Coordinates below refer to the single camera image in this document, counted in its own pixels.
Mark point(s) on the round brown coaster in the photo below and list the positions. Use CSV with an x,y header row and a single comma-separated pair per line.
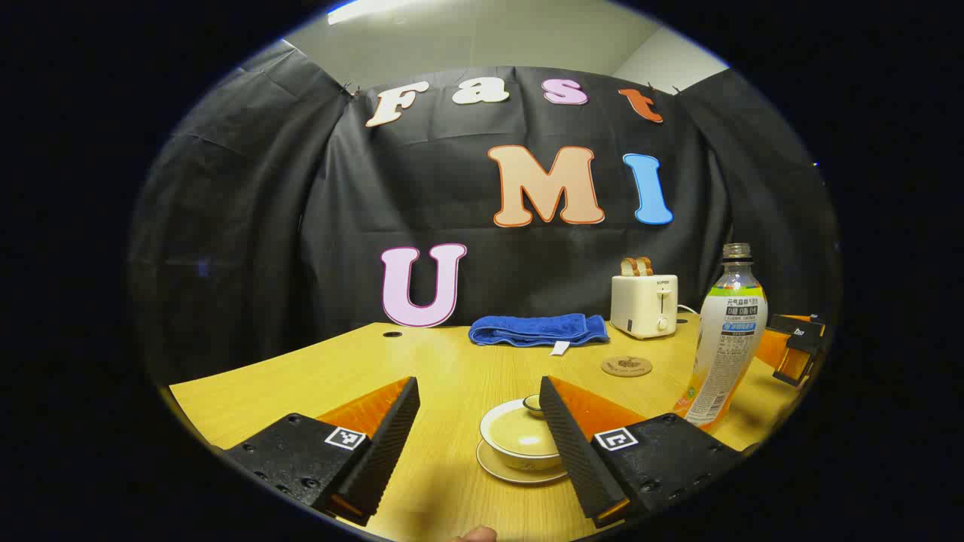
x,y
626,366

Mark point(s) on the cream toaster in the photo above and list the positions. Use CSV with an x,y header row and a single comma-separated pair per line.
x,y
640,309

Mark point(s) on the toast slice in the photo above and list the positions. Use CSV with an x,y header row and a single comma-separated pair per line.
x,y
628,266
646,266

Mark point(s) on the white saucer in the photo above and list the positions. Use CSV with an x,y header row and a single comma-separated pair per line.
x,y
501,470

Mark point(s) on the clear water bottle white label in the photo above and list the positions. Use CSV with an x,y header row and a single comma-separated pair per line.
x,y
727,339

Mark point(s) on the blue towel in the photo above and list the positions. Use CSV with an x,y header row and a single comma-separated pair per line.
x,y
535,330

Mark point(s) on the white teacup lid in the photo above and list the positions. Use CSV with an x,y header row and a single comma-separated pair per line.
x,y
516,433

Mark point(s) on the black backdrop cloth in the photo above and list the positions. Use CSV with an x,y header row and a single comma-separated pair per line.
x,y
301,226

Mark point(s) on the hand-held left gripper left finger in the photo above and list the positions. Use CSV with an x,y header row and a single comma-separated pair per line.
x,y
388,444

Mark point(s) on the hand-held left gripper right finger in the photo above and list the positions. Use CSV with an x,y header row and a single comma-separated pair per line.
x,y
576,452

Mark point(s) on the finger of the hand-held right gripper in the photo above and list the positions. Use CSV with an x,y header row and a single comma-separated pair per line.
x,y
804,346
772,350

